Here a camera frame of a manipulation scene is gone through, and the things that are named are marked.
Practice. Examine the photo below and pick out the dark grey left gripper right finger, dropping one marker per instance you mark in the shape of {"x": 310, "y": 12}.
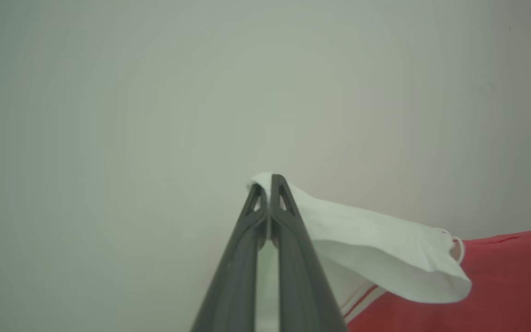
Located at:
{"x": 300, "y": 286}

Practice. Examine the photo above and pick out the red basketball jersey white trim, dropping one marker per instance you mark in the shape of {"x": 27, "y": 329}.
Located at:
{"x": 500, "y": 286}

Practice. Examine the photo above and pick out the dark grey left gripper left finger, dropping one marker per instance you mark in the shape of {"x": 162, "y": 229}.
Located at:
{"x": 235, "y": 276}

